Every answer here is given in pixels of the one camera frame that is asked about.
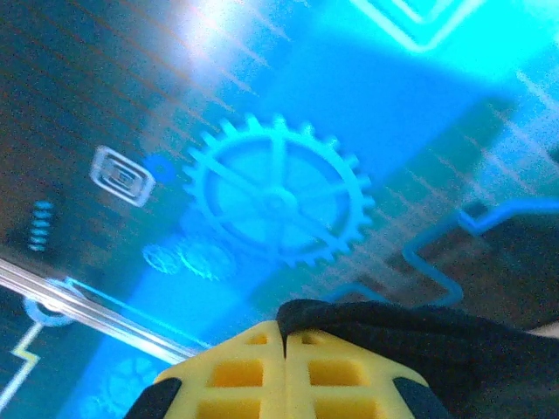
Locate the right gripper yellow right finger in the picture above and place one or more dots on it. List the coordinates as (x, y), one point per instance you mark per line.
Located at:
(332, 375)

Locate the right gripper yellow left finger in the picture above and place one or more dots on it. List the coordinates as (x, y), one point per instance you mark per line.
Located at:
(244, 375)

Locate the black t-shirt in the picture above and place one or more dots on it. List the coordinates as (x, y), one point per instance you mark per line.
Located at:
(436, 349)

